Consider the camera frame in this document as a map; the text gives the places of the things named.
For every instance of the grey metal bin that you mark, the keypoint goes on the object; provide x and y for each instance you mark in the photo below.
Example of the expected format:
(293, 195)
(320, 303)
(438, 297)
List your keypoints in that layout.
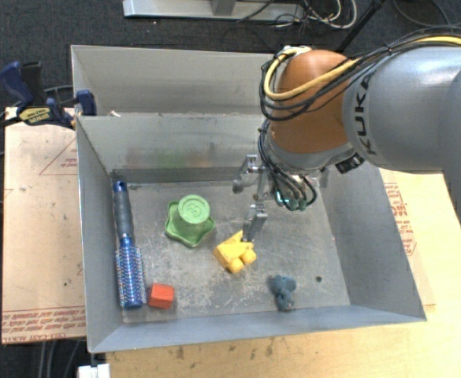
(293, 250)

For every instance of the blue round hairbrush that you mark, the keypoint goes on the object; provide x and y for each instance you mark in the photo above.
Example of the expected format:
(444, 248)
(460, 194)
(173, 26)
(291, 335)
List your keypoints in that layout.
(129, 266)

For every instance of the yellow toy car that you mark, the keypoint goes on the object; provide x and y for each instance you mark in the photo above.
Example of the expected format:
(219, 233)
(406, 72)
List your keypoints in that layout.
(232, 252)

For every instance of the brown cardboard board red print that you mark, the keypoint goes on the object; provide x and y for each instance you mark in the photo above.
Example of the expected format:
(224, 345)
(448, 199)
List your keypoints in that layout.
(37, 211)

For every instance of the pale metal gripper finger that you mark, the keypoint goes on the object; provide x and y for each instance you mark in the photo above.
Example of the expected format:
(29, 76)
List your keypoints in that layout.
(259, 221)
(249, 227)

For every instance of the blue-grey toy animal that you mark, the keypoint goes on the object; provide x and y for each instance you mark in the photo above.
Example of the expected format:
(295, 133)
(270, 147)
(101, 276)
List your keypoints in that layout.
(283, 290)

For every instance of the orange-red cube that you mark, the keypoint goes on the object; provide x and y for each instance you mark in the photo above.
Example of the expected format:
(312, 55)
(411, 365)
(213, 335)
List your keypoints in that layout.
(161, 295)

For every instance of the green star-shaped toy cup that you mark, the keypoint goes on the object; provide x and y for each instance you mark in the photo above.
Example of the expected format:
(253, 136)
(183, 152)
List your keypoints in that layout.
(190, 219)

